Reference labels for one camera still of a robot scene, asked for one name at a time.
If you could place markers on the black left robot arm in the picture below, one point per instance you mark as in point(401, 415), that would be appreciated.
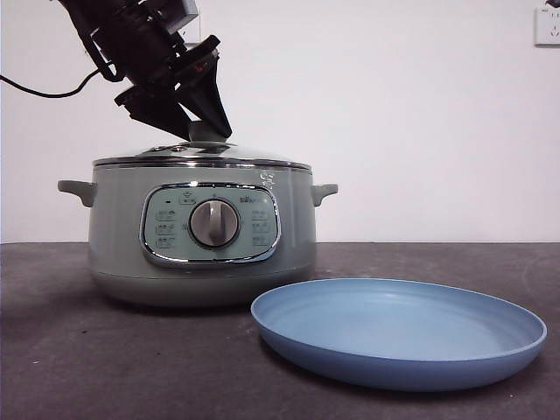
point(131, 39)

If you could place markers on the blue round plate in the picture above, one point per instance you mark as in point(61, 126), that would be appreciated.
point(394, 324)

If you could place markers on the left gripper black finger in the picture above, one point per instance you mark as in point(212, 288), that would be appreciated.
point(214, 100)
point(153, 109)

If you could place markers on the glass lid with green knob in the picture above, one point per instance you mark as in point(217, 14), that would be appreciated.
point(245, 154)

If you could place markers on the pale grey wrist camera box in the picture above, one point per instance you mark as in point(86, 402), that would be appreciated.
point(186, 15)

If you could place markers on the pale green electric steamer pot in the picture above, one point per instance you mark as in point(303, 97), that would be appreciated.
point(118, 245)

